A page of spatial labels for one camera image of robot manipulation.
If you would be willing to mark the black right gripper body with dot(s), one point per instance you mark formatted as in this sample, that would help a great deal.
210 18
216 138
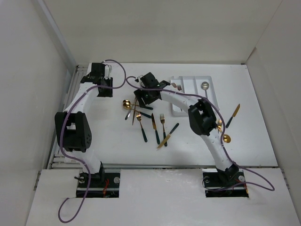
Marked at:
148 97

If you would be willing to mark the gold spoon green handle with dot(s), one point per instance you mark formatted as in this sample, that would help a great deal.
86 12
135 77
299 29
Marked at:
226 138
128 105
144 114

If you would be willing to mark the gold knife green handle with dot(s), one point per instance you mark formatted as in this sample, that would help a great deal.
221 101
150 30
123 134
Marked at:
168 136
233 115
155 128

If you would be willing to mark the silver spoon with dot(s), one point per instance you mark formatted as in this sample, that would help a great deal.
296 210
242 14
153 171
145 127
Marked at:
205 87

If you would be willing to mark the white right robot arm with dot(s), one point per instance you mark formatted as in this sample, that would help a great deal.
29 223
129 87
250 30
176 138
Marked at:
201 113

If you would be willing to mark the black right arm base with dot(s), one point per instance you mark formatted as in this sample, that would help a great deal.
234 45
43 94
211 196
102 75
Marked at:
215 188

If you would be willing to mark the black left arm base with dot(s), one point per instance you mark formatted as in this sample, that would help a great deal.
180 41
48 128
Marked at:
106 187

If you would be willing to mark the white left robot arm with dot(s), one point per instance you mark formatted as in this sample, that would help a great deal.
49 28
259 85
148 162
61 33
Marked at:
73 132

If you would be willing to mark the silver fork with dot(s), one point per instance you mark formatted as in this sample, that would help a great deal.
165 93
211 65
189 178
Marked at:
129 111

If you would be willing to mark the white plastic cutlery tray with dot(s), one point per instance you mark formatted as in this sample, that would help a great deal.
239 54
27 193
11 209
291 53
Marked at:
193 85

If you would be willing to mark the gold fork green handle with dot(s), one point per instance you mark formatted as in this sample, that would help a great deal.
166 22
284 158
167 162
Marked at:
219 124
138 116
162 120

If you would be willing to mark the aluminium rail frame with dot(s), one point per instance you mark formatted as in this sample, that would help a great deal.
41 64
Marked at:
69 91

